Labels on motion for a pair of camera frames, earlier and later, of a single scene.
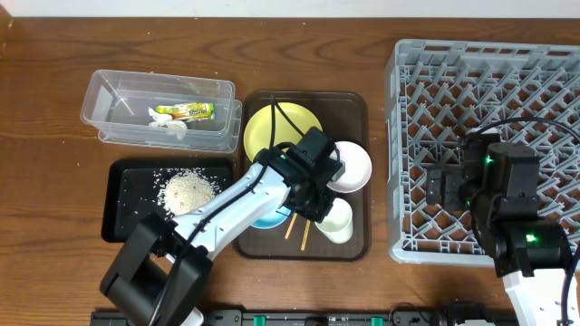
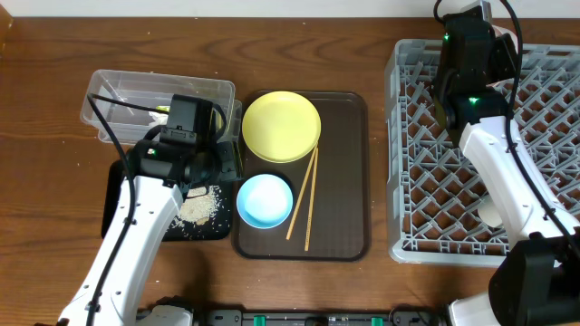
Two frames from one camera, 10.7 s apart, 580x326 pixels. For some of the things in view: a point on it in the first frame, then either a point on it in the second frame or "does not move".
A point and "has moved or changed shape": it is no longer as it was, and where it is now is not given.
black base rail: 313,318 does not move
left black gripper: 314,205 → 228,159
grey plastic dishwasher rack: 440,93 does not move
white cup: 338,225 has moved or changed shape
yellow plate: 257,130 has moved or changed shape
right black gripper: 454,178 → 504,50
